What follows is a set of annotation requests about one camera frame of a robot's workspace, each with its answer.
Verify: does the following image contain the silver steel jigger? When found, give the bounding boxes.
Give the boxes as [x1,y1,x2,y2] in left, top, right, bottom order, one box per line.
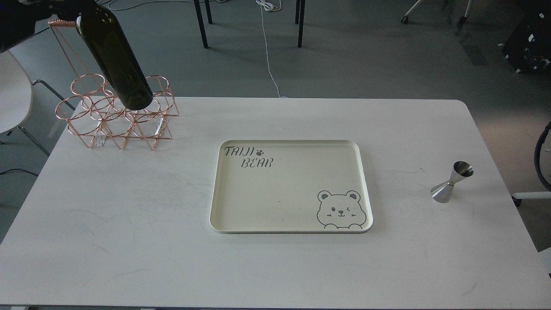
[430,161,474,203]

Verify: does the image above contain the dark green wine bottle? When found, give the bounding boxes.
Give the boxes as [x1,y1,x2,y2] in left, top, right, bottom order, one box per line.
[76,0,153,111]

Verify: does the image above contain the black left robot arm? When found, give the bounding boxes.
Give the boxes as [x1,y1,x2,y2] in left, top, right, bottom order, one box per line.
[0,0,97,53]

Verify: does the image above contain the cream bear serving tray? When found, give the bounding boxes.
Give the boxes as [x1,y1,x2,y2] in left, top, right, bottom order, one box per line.
[209,140,374,233]

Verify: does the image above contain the black table legs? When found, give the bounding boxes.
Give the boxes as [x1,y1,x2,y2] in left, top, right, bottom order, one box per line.
[193,0,306,49]

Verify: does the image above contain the white chair base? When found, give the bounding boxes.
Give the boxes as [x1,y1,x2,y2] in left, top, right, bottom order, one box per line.
[401,0,476,26]

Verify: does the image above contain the white chair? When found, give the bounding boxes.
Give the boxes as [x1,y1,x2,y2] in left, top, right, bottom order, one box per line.
[0,51,65,156]

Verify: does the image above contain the black equipment case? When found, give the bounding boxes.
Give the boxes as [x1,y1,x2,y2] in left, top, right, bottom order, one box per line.
[502,0,551,73]

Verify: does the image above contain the white floor cable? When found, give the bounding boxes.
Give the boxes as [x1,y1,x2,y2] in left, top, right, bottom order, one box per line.
[256,0,288,99]

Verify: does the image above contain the copper wire bottle rack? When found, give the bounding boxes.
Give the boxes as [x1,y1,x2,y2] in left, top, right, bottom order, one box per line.
[48,17,180,151]

